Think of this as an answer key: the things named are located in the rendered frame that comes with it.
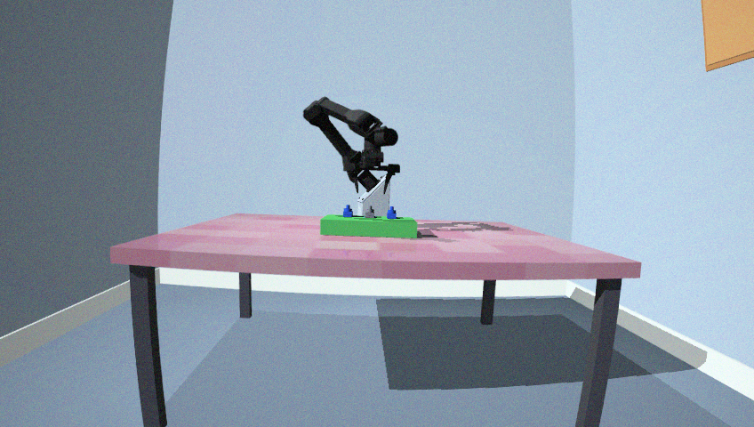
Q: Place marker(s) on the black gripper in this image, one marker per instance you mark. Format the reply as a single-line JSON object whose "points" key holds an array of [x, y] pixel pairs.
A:
{"points": [[352, 167]]}

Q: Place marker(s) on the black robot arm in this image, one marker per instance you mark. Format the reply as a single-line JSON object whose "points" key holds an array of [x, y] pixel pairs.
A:
{"points": [[359, 121]]}

